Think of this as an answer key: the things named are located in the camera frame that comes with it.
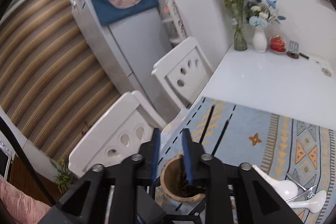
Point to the brown striped window blind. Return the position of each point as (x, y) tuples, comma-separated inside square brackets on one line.
[(39, 56)]

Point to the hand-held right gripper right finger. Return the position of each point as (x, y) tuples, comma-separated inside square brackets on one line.
[(187, 158)]

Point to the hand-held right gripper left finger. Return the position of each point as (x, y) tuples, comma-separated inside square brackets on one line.
[(156, 153)]

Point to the clear glass vase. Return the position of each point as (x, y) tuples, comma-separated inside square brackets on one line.
[(240, 43)]

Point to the green potted plant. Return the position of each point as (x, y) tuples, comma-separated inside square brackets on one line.
[(64, 178)]

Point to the brown clay pot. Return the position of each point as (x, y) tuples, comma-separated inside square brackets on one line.
[(169, 182)]

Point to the white ceramic vase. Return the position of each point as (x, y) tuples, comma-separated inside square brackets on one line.
[(260, 41)]

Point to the white appliance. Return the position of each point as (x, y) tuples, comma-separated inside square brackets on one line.
[(8, 150)]

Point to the brown wooden cabinet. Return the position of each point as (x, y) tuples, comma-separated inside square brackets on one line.
[(29, 182)]

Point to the grey phone stand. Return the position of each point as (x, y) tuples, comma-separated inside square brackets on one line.
[(293, 46)]

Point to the white refrigerator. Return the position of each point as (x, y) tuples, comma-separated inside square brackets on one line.
[(136, 50)]

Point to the white dimpled rice paddle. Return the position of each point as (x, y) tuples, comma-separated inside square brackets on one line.
[(317, 200), (284, 187)]

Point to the white corner shelf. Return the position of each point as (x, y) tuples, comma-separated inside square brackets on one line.
[(174, 22)]

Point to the white dining chair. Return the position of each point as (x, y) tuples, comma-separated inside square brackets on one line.
[(195, 83), (105, 124)]

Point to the pink cloth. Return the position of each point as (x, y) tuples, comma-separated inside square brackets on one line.
[(18, 203)]

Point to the red lidded tea cup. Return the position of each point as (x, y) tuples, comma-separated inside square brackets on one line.
[(278, 44)]

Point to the black pen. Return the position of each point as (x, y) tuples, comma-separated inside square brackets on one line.
[(304, 56)]

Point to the blue white artificial flowers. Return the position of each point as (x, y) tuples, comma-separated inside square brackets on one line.
[(256, 21)]

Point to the patterned blue woven table mat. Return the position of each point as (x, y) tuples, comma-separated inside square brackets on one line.
[(249, 124)]

